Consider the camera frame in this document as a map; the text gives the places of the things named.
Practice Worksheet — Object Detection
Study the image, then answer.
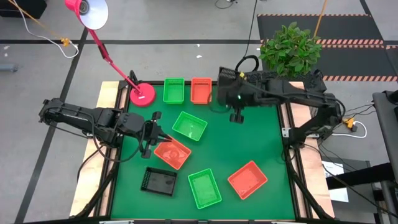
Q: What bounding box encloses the black metal beam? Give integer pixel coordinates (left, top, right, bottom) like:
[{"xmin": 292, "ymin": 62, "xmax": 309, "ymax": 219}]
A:
[{"xmin": 325, "ymin": 162, "xmax": 398, "ymax": 190}]

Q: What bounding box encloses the yellow power plug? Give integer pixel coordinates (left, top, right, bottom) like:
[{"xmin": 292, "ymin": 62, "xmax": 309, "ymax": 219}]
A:
[{"xmin": 341, "ymin": 116, "xmax": 358, "ymax": 130}]

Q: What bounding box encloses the green plastic basket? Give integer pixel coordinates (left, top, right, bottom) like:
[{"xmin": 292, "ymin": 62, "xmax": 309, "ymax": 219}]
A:
[
  {"xmin": 162, "ymin": 77, "xmax": 185, "ymax": 105},
  {"xmin": 187, "ymin": 168, "xmax": 223, "ymax": 210},
  {"xmin": 172, "ymin": 111, "xmax": 208, "ymax": 142}
]

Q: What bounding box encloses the red desk lamp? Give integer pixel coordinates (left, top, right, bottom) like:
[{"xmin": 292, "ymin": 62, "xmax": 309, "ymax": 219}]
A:
[{"xmin": 64, "ymin": 0, "xmax": 157, "ymax": 108}]

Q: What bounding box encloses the black hazard-striped floor mat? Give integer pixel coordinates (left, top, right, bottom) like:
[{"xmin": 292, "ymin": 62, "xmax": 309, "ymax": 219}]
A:
[{"xmin": 256, "ymin": 13, "xmax": 398, "ymax": 82}]

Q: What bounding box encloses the black aluminium table frame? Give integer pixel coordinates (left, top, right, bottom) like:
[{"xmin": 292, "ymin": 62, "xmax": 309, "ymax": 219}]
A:
[{"xmin": 74, "ymin": 79, "xmax": 335, "ymax": 224}]

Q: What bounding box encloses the black box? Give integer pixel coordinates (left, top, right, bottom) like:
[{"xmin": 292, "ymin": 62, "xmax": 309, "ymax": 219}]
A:
[{"xmin": 0, "ymin": 0, "xmax": 48, "ymax": 19}]

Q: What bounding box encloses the yellow hanging cord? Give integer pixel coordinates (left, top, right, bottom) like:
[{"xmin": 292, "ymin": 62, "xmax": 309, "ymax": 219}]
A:
[
  {"xmin": 7, "ymin": 0, "xmax": 68, "ymax": 41},
  {"xmin": 313, "ymin": 0, "xmax": 328, "ymax": 38}
]

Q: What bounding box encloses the black plastic basket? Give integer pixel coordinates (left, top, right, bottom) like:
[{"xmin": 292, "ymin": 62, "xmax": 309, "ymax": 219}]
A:
[{"xmin": 140, "ymin": 166, "xmax": 178, "ymax": 197}]

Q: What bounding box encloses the white power cable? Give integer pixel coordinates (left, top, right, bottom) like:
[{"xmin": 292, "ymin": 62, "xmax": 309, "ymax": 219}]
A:
[
  {"xmin": 331, "ymin": 120, "xmax": 368, "ymax": 139},
  {"xmin": 12, "ymin": 0, "xmax": 80, "ymax": 59}
]

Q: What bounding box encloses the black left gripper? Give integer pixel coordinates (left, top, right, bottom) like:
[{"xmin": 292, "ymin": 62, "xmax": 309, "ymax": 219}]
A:
[{"xmin": 141, "ymin": 111, "xmax": 172, "ymax": 159}]

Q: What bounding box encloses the grey floor object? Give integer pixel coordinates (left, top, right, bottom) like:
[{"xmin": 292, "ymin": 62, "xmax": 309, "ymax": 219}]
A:
[{"xmin": 0, "ymin": 63, "xmax": 19, "ymax": 73}]

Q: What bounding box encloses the black floor cable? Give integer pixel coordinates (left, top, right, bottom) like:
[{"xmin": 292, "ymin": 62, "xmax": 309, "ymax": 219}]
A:
[{"xmin": 242, "ymin": 0, "xmax": 259, "ymax": 58}]

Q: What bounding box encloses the white paper sheet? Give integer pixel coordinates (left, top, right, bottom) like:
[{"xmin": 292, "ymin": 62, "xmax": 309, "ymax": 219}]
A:
[{"xmin": 322, "ymin": 160, "xmax": 349, "ymax": 203}]

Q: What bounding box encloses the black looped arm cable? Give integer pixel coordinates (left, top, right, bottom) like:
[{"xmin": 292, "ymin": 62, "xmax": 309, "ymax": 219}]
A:
[{"xmin": 234, "ymin": 55, "xmax": 260, "ymax": 74}]

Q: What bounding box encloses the green table mat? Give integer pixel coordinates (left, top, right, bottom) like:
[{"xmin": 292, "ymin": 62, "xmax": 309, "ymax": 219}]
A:
[{"xmin": 110, "ymin": 83, "xmax": 296, "ymax": 220}]

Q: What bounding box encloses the grey metal cart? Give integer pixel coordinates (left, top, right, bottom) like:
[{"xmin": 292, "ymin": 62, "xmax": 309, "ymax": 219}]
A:
[{"xmin": 372, "ymin": 90, "xmax": 398, "ymax": 184}]

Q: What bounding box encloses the green potted plant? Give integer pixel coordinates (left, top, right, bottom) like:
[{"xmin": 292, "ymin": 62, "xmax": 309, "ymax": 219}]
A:
[{"xmin": 258, "ymin": 21, "xmax": 323, "ymax": 78}]

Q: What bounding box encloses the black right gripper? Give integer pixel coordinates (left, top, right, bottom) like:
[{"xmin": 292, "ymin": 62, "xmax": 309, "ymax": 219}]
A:
[{"xmin": 216, "ymin": 77, "xmax": 247, "ymax": 124}]

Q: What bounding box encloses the orange plastic basket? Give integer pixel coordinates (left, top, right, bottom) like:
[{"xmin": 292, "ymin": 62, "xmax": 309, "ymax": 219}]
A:
[
  {"xmin": 190, "ymin": 77, "xmax": 213, "ymax": 105},
  {"xmin": 153, "ymin": 136, "xmax": 192, "ymax": 171},
  {"xmin": 227, "ymin": 160, "xmax": 269, "ymax": 200}
]

